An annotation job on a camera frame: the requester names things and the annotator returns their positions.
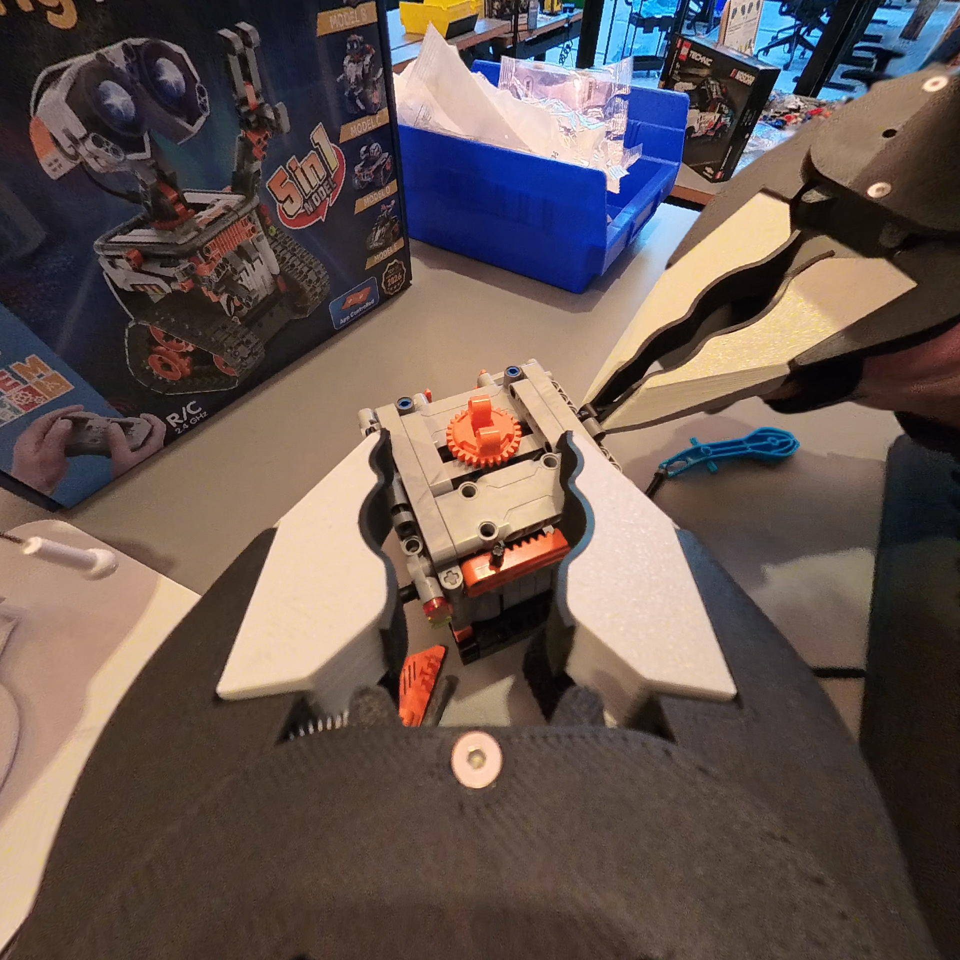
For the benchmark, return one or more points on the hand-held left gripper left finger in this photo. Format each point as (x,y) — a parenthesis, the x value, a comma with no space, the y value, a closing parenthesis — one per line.
(315,600)

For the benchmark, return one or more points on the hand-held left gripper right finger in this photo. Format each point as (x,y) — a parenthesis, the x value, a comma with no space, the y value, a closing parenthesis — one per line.
(645,600)

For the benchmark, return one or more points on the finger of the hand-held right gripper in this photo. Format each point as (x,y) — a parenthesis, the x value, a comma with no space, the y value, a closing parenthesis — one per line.
(787,337)
(705,262)

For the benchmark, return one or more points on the blue plastic toy wrench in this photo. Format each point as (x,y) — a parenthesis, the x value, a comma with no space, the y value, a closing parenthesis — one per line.
(742,448)

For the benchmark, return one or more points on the grey bent toy tube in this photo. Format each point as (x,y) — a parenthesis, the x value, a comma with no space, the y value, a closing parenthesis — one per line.
(444,697)

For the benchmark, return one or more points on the grey orange toy block model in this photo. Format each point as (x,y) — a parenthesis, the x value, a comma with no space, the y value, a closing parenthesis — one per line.
(487,510)

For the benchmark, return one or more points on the person's right hand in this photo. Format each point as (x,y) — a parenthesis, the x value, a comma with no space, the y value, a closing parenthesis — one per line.
(922,375)

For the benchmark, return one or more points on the wood-edged side table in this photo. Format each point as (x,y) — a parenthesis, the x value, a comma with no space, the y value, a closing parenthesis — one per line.
(694,193)

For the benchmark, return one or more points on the clear bags of toy parts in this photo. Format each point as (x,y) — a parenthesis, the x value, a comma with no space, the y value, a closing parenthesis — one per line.
(795,120)

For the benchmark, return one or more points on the dark grey pin connector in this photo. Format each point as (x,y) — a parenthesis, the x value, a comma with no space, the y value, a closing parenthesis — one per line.
(656,480)

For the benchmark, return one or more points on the orange toy panel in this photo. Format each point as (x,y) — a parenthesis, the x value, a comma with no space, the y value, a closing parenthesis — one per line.
(420,682)

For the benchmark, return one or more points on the black box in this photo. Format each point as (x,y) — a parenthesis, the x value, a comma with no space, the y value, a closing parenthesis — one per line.
(720,97)

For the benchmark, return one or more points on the black office chair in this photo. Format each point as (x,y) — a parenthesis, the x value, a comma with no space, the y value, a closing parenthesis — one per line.
(799,22)

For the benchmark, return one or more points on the blue storage bin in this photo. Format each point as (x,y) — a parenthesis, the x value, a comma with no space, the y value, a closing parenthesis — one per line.
(510,217)

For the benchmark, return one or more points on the black toy axle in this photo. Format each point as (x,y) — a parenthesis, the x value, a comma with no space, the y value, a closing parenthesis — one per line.
(840,672)

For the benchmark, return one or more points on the white stand with flat base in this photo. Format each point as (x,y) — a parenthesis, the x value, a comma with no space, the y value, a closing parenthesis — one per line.
(90,637)

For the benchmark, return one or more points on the clear plastic bags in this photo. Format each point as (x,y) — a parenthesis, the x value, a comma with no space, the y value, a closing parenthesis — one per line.
(480,97)

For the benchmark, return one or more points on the dark perforated pad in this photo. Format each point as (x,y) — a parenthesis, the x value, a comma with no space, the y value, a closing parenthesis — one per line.
(922,675)

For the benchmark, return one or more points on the clear plastic holder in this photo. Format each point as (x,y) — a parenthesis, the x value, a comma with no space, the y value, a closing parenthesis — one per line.
(7,622)

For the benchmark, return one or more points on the yellow storage bin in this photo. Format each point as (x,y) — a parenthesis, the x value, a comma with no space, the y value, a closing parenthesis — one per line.
(439,15)

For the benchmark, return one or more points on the dark printed toy kit box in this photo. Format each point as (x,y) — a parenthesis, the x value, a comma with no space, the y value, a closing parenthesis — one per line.
(187,225)

